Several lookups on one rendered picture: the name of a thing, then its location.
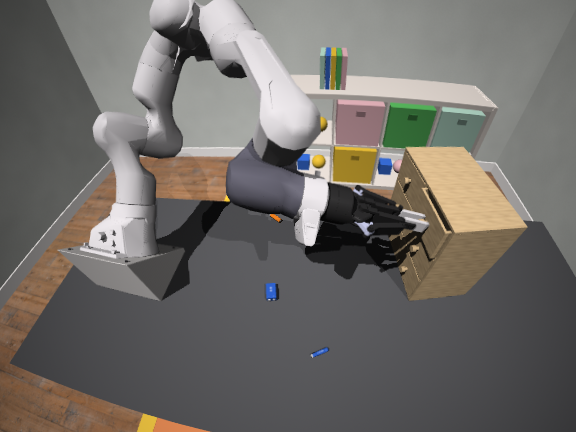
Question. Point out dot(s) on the light wooden chest of drawers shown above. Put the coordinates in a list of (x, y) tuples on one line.
[(483, 222)]

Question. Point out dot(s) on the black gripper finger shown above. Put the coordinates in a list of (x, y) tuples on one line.
[(398, 211), (388, 224)]

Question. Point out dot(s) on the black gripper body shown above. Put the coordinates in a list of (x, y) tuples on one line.
[(343, 207)]

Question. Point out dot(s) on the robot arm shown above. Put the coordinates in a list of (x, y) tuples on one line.
[(289, 122)]

